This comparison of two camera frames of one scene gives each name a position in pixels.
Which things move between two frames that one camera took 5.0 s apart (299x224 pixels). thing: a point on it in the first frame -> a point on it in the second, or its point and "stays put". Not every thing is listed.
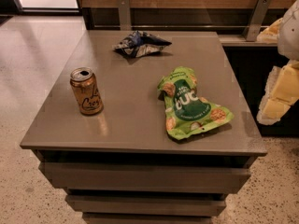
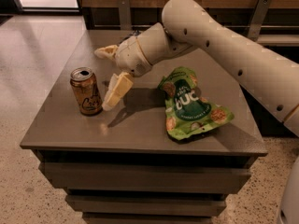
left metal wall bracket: x=124 y=13 stays put
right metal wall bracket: x=257 y=20 stays put
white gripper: x=290 y=35 -> x=129 y=56
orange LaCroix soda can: x=85 y=86 stays put
